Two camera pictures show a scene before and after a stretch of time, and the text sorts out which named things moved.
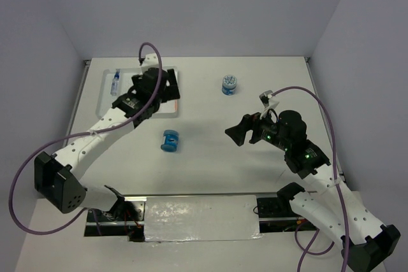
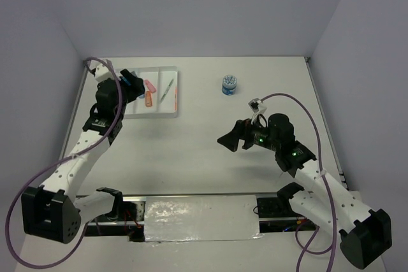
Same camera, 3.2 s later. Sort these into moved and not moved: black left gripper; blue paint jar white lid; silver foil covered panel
Moved: black left gripper
Not moved: silver foil covered panel; blue paint jar white lid
